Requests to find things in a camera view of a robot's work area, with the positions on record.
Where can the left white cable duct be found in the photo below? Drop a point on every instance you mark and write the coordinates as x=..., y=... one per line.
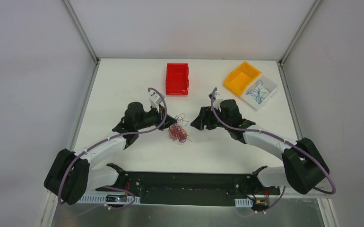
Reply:
x=117, y=198

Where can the red plastic bin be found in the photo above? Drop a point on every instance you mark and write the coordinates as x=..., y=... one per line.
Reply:
x=177, y=79

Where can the clear white plastic bin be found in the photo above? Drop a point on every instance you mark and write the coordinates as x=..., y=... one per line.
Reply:
x=259, y=92

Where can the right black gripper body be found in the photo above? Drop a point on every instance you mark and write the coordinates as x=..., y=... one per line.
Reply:
x=207, y=117

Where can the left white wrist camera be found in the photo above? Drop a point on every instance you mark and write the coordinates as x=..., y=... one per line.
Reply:
x=155, y=100

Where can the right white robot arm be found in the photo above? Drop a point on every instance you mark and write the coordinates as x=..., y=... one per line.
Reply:
x=303, y=167

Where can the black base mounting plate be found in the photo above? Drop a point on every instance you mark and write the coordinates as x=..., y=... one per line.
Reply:
x=221, y=190

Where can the yellow plastic bin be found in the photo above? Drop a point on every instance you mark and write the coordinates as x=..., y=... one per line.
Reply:
x=241, y=77

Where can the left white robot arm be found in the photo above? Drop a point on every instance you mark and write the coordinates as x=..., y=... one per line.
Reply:
x=75, y=172

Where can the white cable duct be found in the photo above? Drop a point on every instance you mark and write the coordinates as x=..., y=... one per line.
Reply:
x=117, y=198
x=245, y=203

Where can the right white cable duct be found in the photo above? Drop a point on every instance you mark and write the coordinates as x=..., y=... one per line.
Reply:
x=245, y=203

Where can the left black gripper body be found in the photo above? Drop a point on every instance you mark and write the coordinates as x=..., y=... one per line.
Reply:
x=163, y=116

